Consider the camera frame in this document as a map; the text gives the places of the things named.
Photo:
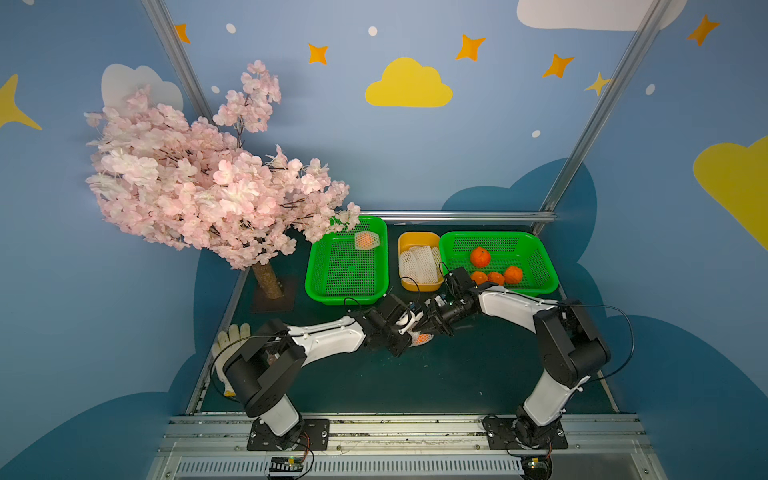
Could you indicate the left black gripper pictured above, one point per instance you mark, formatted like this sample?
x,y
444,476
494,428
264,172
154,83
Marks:
x,y
402,334

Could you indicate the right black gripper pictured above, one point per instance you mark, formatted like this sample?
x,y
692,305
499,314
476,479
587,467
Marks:
x,y
441,315

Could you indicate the netted orange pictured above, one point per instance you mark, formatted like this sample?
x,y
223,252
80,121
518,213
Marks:
x,y
420,337
366,240

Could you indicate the peeled bare orange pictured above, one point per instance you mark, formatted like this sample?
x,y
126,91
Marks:
x,y
480,257

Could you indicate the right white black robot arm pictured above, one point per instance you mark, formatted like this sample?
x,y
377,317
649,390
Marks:
x,y
570,347

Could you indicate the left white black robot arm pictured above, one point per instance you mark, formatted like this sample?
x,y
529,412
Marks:
x,y
257,369

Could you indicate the yellow plastic tub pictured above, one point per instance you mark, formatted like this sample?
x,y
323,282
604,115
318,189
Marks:
x,y
410,239

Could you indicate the left green plastic basket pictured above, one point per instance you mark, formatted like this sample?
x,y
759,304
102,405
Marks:
x,y
337,269

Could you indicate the green plastic basket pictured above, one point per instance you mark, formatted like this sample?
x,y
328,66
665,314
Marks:
x,y
337,269
507,248

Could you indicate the right green plastic basket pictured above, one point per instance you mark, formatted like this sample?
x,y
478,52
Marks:
x,y
507,248

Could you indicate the white work glove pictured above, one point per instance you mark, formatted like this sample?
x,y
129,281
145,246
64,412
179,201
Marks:
x,y
227,343

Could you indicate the left small circuit board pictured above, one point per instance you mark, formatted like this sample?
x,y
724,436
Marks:
x,y
291,467

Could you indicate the small circuit board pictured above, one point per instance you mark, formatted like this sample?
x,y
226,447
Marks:
x,y
536,468
291,467

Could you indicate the right small circuit board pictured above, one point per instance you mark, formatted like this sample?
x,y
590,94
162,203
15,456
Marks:
x,y
536,468

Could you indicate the pink artificial blossom tree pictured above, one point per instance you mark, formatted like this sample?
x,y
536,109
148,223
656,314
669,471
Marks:
x,y
192,184

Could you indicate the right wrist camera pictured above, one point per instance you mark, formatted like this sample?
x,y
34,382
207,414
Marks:
x,y
437,301

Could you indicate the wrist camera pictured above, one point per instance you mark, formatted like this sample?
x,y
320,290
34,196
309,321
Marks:
x,y
408,321
437,301

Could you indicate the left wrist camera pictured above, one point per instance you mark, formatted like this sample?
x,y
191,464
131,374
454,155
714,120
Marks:
x,y
408,321

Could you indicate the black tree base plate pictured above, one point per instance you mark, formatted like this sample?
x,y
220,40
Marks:
x,y
261,303

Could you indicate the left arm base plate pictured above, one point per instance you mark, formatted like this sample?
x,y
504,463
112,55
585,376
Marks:
x,y
312,434

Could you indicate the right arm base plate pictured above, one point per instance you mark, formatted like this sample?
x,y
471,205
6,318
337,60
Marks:
x,y
498,433

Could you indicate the aluminium mounting rail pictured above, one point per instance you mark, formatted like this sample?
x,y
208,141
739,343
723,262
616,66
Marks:
x,y
406,446

